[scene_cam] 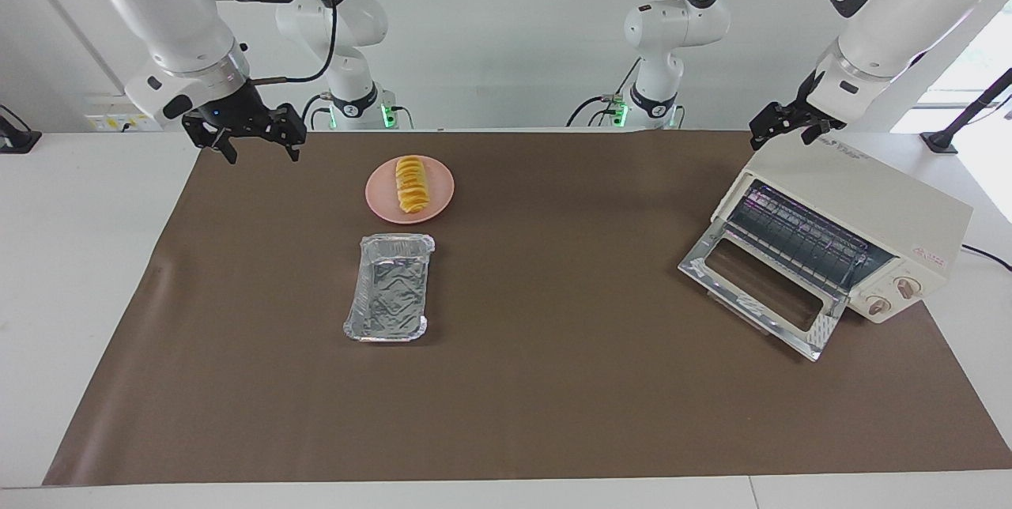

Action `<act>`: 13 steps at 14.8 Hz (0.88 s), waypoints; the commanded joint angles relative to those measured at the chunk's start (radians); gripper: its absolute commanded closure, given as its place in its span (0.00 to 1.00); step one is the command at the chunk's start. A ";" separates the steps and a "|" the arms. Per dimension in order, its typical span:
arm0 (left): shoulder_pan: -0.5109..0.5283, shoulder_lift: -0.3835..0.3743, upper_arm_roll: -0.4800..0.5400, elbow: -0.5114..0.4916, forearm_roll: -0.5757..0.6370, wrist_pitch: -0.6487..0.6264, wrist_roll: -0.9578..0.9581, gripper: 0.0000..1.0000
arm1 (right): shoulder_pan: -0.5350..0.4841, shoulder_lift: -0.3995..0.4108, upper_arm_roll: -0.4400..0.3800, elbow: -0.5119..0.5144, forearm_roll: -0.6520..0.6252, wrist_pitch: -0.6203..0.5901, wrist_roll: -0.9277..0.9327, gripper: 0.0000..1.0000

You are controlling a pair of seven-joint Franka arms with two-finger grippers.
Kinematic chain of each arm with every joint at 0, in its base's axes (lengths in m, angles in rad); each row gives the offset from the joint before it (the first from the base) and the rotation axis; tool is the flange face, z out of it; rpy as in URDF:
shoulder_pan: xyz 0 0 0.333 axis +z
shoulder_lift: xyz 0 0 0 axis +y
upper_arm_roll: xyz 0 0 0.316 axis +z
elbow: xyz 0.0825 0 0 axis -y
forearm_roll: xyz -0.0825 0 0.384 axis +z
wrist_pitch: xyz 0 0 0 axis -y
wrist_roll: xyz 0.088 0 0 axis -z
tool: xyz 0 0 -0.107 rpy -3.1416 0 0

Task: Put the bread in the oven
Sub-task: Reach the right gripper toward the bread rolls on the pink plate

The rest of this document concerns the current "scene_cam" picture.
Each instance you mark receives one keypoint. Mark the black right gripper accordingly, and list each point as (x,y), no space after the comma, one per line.
(237,115)

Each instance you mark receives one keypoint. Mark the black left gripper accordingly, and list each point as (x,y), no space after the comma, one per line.
(791,120)

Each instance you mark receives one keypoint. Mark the yellow sliced bread loaf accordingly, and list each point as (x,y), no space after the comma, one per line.
(411,185)

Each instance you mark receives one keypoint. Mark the aluminium foil tray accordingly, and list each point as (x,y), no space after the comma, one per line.
(391,292)

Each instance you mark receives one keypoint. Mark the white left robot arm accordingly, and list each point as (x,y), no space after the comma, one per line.
(885,19)

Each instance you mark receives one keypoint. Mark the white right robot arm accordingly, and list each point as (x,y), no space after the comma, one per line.
(158,3)

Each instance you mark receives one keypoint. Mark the cream toaster oven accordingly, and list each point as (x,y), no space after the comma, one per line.
(870,193)

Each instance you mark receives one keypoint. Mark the glass oven door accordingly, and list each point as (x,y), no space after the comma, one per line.
(711,276)

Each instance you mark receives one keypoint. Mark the beige oven knob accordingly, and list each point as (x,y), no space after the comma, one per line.
(877,306)
(907,286)

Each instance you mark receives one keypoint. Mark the pink round plate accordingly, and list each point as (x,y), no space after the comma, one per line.
(383,197)

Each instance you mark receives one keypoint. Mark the black clamp stand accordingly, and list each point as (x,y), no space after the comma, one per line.
(968,110)

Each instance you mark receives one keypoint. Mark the black table clamp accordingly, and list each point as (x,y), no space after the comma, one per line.
(16,137)

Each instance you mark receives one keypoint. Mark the brown table mat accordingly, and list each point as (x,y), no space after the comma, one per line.
(553,382)

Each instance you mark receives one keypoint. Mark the white wall socket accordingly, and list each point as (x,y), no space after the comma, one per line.
(118,118)

